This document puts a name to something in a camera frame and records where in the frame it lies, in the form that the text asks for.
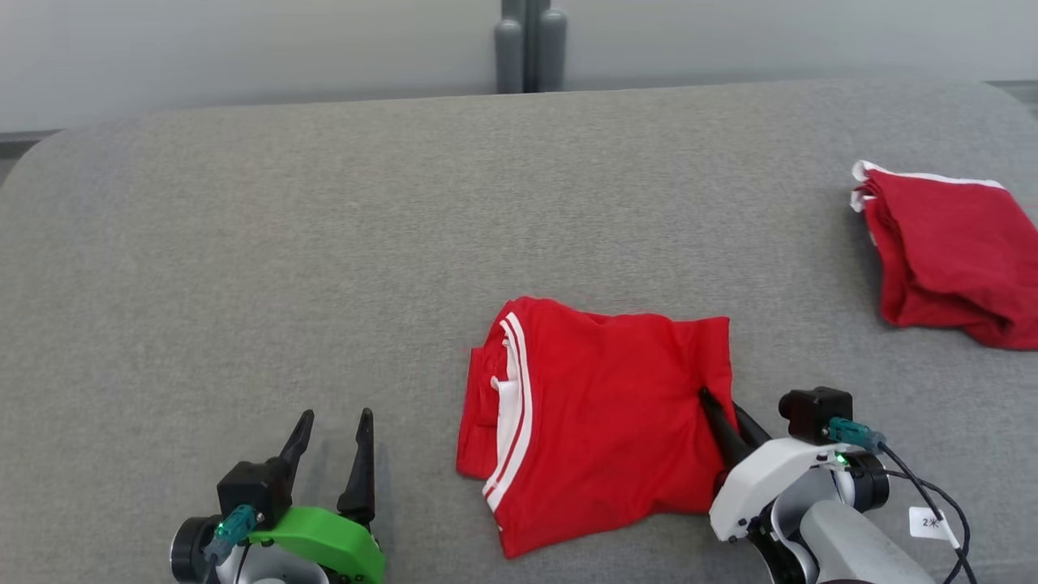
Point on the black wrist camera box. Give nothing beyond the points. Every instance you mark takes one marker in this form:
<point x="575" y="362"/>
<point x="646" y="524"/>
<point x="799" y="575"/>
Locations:
<point x="815" y="414"/>
<point x="251" y="487"/>

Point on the red Bulls jersey white sleeves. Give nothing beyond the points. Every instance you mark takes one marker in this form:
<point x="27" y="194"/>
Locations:
<point x="608" y="405"/>

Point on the grey vertical frame bar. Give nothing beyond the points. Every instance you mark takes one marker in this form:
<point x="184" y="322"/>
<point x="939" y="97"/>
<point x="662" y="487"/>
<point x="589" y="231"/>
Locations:
<point x="531" y="40"/>

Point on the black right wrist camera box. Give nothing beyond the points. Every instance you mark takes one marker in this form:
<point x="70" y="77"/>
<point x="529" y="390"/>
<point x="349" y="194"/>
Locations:
<point x="815" y="414"/>

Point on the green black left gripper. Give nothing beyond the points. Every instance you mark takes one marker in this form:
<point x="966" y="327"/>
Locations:
<point x="340" y="539"/>

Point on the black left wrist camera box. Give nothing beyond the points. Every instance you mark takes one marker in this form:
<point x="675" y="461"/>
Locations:
<point x="251" y="487"/>

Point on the red shorts with white trim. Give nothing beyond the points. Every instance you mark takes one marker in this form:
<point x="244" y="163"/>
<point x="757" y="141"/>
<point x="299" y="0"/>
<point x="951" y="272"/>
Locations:
<point x="957" y="251"/>

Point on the grey rounded cylinder post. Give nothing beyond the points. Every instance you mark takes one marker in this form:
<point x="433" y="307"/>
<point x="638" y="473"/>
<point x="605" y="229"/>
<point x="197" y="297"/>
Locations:
<point x="553" y="49"/>
<point x="509" y="57"/>

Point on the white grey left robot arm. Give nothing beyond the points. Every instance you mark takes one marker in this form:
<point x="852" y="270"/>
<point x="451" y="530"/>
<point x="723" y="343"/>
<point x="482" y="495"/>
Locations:
<point x="272" y="568"/>

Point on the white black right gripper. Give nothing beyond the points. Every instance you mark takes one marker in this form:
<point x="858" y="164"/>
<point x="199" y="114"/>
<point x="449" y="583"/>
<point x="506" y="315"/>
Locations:
<point x="762" y="478"/>

